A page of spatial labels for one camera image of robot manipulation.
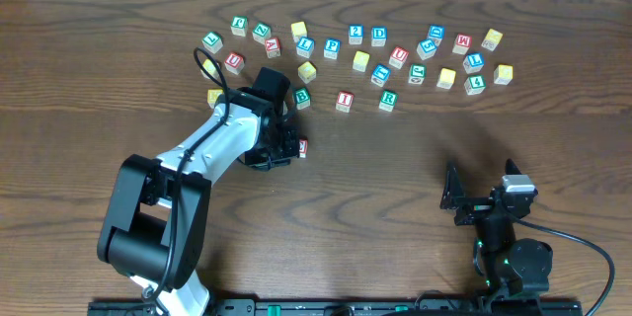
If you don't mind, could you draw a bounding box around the red E block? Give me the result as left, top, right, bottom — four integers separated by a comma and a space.
299, 139, 308, 158

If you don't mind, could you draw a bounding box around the red u block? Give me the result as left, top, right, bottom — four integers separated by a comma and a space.
224, 52, 245, 75
388, 46, 409, 69

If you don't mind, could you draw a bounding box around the green R block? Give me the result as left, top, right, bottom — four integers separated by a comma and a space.
378, 90, 398, 112

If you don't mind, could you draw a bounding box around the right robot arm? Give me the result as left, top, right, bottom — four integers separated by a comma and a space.
439, 159, 553, 312

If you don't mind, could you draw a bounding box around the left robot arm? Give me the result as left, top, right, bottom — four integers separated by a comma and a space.
88, 88, 298, 315

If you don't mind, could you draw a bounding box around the green B block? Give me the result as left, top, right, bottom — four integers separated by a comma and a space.
294, 88, 311, 110

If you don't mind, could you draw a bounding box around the yellow block centre left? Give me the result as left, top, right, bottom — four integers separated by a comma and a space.
297, 61, 317, 84

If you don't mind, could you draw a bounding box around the red I block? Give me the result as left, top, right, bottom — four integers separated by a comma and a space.
335, 91, 355, 113

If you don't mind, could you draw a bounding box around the yellow K block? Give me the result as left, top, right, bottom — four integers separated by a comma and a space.
206, 89, 223, 109

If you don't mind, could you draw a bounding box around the green 4 block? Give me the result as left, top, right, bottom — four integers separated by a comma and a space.
464, 75, 486, 95

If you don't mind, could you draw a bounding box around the yellow G block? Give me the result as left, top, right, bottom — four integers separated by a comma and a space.
494, 64, 514, 85

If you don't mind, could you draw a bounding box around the red A block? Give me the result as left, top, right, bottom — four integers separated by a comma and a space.
264, 38, 281, 58

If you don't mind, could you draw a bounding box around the blue L block left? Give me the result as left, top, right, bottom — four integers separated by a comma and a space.
296, 37, 315, 58

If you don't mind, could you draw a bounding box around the blue l block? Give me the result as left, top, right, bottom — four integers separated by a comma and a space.
463, 52, 485, 74
296, 37, 315, 58

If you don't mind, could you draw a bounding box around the blue P block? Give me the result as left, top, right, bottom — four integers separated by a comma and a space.
323, 39, 341, 60

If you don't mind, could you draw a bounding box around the yellow S block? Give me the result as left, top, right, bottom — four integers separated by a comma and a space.
436, 68, 456, 90

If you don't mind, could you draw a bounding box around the green Z block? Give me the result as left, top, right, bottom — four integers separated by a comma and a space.
252, 23, 272, 44

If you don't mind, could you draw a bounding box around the blue L block right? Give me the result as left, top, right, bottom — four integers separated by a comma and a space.
463, 52, 485, 74

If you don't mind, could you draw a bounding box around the yellow block top middle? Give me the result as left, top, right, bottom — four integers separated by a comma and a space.
290, 22, 308, 42

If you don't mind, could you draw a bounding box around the green L block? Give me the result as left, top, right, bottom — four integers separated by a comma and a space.
201, 32, 223, 54

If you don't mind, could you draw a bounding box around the blue T block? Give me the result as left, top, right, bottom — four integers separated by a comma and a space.
370, 64, 391, 87

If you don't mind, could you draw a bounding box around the green J block far left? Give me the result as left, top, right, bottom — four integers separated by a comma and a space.
230, 16, 248, 37

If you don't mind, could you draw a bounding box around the green j block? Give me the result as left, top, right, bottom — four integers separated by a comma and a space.
408, 64, 427, 85
230, 16, 248, 37

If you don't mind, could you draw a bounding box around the green J block right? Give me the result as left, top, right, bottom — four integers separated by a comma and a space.
408, 64, 427, 85

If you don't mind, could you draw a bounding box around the yellow block far right top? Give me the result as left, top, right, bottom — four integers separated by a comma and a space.
481, 29, 504, 51

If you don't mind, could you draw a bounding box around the blue 2 block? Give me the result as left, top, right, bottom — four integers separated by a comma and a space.
349, 25, 363, 45

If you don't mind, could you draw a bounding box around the red M block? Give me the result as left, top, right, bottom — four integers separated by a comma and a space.
452, 34, 472, 55

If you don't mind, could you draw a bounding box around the blue 5 block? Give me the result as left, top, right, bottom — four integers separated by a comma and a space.
417, 39, 437, 60

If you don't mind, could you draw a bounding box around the blue d block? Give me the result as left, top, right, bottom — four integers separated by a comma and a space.
427, 25, 445, 46
371, 27, 387, 46

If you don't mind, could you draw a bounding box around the blue D block right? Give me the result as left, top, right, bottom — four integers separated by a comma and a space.
427, 25, 445, 46

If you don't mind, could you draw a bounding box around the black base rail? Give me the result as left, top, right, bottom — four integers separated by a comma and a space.
87, 297, 585, 316

